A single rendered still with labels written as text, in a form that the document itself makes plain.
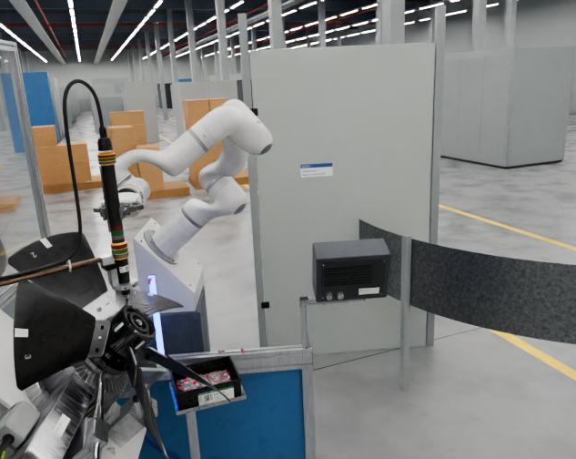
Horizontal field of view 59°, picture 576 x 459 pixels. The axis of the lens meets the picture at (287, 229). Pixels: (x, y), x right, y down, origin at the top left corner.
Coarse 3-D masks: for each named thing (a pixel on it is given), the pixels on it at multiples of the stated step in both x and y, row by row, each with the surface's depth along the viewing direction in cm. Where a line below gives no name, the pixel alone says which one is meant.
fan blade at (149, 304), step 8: (120, 296) 162; (136, 296) 163; (144, 296) 164; (152, 296) 166; (160, 296) 169; (120, 304) 156; (136, 304) 156; (144, 304) 156; (152, 304) 157; (160, 304) 159; (168, 304) 162; (176, 304) 166; (152, 312) 150
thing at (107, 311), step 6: (102, 294) 138; (96, 300) 137; (102, 300) 137; (108, 300) 138; (90, 306) 135; (96, 306) 136; (102, 306) 136; (108, 306) 137; (114, 306) 137; (90, 312) 135; (96, 312) 135; (102, 312) 136; (108, 312) 136; (114, 312) 136; (96, 318) 134; (102, 318) 135; (108, 318) 135
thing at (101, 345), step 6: (96, 324) 125; (102, 324) 127; (108, 324) 130; (96, 330) 126; (102, 330) 128; (108, 330) 130; (96, 336) 126; (102, 336) 128; (96, 342) 126; (102, 342) 128; (90, 348) 124; (102, 348) 128; (90, 354) 125; (96, 354) 127; (102, 354) 128
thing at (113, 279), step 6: (102, 258) 135; (108, 258) 136; (102, 264) 135; (108, 264) 136; (114, 264) 136; (108, 270) 138; (114, 270) 137; (108, 276) 139; (114, 276) 138; (114, 282) 138; (132, 282) 140; (114, 288) 139; (120, 288) 138; (126, 288) 138; (132, 288) 140
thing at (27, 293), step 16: (32, 288) 110; (16, 304) 105; (32, 304) 108; (48, 304) 112; (64, 304) 116; (16, 320) 104; (32, 320) 108; (48, 320) 111; (64, 320) 115; (80, 320) 120; (32, 336) 107; (48, 336) 111; (64, 336) 115; (80, 336) 120; (16, 352) 102; (48, 352) 111; (64, 352) 115; (80, 352) 120; (16, 368) 102; (32, 368) 106; (48, 368) 111; (64, 368) 116; (16, 384) 102; (32, 384) 106
